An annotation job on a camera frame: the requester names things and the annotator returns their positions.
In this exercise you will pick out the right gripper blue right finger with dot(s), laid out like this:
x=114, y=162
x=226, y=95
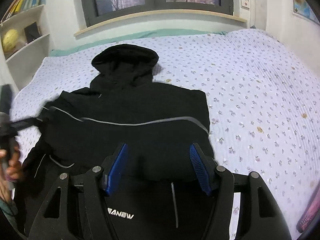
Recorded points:
x=204, y=167

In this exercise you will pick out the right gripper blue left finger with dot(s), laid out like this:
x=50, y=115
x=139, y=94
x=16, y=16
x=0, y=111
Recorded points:
x=113, y=167

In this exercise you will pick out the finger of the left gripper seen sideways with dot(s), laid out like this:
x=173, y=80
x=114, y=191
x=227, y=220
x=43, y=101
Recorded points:
x=44, y=117

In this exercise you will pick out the black hooded jacket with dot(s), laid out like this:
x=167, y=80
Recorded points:
x=158, y=196

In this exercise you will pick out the person's left hand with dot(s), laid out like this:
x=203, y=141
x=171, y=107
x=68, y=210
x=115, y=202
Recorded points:
x=13, y=172

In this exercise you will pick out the green bed sheet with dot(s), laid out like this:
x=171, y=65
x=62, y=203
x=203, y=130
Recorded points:
x=135, y=36

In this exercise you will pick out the floral white bed quilt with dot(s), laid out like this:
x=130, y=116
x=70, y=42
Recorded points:
x=263, y=109

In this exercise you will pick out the yellow ball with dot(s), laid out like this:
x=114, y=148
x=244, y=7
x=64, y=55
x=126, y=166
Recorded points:
x=10, y=40

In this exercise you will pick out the black box on shelf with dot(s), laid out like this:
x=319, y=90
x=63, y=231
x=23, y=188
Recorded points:
x=31, y=32

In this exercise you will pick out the pink object at bedside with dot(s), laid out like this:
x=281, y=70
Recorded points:
x=310, y=212

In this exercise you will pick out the wooden window sill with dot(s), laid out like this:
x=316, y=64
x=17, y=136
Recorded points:
x=162, y=15

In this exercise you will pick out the row of books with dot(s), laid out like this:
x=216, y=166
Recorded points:
x=19, y=6

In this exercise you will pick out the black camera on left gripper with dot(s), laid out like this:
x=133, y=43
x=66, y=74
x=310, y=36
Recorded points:
x=6, y=101

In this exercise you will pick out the white wall shelf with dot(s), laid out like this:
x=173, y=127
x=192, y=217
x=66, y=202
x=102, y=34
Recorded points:
x=24, y=60

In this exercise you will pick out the white wall switch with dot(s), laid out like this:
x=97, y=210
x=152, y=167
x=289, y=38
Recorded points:
x=245, y=4

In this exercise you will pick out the colourful wall poster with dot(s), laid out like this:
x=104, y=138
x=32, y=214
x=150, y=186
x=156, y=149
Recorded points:
x=302, y=8

